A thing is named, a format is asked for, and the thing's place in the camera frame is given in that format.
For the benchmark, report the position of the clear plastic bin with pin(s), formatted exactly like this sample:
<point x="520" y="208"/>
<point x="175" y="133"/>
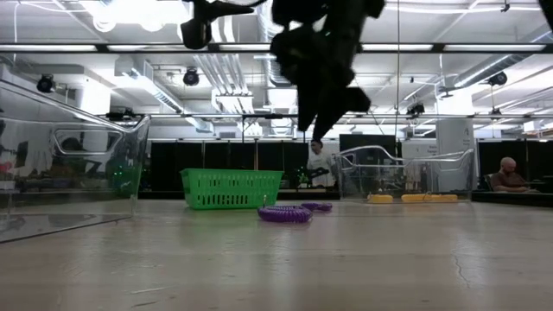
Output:
<point x="86" y="181"/>
<point x="449" y="173"/>

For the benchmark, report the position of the black ceiling spotlight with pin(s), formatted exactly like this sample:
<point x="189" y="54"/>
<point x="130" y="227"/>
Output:
<point x="498" y="79"/>
<point x="415" y="109"/>
<point x="45" y="84"/>
<point x="191" y="78"/>

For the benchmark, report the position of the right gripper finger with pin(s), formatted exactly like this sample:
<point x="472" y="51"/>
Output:
<point x="357" y="100"/>
<point x="319" y="110"/>

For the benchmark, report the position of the yellow items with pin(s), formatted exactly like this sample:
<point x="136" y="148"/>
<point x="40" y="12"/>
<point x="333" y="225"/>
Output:
<point x="427" y="198"/>

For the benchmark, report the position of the black aluminium table frame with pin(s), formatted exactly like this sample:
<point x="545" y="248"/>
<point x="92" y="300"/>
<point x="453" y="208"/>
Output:
<point x="510" y="197"/>

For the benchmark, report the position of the green plastic basket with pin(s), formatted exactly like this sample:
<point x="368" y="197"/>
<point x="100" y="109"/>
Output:
<point x="229" y="190"/>

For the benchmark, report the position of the person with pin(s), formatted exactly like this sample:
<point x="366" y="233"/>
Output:
<point x="319" y="166"/>
<point x="507" y="177"/>

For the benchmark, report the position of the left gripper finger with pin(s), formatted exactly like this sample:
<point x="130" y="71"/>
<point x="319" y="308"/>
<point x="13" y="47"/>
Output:
<point x="196" y="34"/>
<point x="224" y="8"/>

